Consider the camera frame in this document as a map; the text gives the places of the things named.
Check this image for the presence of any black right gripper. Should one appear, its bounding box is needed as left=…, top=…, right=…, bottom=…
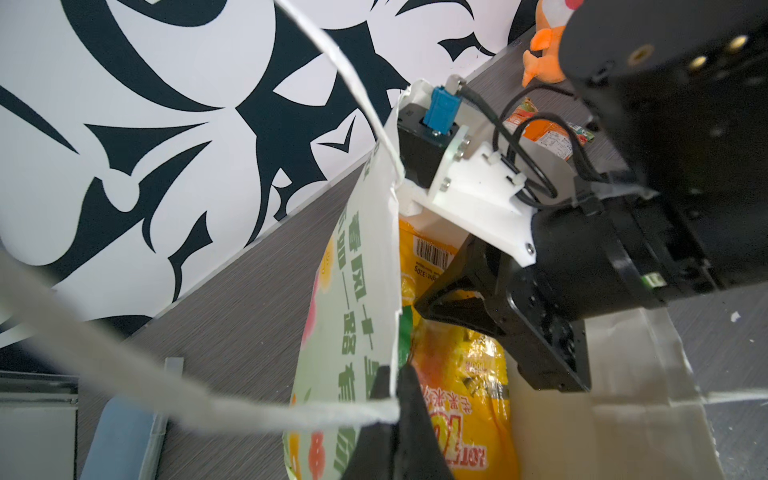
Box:
left=414, top=197, right=672, bottom=392

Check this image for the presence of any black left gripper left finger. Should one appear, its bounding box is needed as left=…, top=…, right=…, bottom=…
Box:
left=340, top=380, right=400, bottom=480

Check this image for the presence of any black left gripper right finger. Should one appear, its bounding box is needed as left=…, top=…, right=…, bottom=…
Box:
left=392, top=364, right=453, bottom=479

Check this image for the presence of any yellow snack packet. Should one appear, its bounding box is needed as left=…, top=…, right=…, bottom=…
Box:
left=399, top=221, right=520, bottom=479

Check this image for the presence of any white green paper bag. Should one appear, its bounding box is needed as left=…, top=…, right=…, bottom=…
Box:
left=0, top=0, right=768, bottom=480

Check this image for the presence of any orange snack packet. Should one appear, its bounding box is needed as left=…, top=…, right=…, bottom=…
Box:
left=504, top=97, right=595, bottom=161

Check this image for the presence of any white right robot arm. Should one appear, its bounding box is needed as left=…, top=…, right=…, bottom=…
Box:
left=415, top=1, right=767, bottom=392

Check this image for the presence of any orange shark plush toy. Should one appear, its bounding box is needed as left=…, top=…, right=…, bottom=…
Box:
left=522, top=0, right=584, bottom=87

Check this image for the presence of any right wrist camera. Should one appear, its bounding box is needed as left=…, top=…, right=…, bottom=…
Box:
left=396, top=77, right=536, bottom=267

